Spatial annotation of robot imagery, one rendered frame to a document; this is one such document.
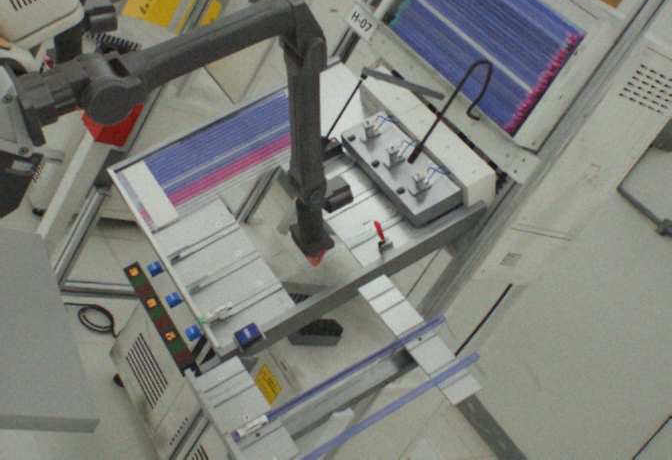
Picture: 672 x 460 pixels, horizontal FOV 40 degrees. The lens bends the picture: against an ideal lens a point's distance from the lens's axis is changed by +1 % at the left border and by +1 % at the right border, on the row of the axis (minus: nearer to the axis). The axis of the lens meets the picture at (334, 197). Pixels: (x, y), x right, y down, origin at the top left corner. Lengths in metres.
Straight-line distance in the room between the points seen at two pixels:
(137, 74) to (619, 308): 2.50
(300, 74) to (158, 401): 1.34
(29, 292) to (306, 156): 0.70
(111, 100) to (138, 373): 1.47
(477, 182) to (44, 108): 1.06
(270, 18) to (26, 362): 0.85
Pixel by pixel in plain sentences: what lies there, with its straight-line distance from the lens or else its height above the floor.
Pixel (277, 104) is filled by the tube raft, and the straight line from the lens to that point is 2.50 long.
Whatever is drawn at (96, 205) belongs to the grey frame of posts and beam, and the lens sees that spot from 2.55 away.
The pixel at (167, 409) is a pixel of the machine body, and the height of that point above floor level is 0.18.
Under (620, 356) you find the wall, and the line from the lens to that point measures 3.63.
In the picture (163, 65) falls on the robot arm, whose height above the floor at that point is 1.31.
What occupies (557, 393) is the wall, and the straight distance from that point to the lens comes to 3.76.
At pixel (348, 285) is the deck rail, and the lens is 2.07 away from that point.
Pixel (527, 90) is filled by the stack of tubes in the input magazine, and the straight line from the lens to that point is 2.12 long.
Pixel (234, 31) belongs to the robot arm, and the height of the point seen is 1.41.
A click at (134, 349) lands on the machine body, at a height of 0.17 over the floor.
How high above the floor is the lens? 1.81
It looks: 21 degrees down
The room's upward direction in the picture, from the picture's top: 33 degrees clockwise
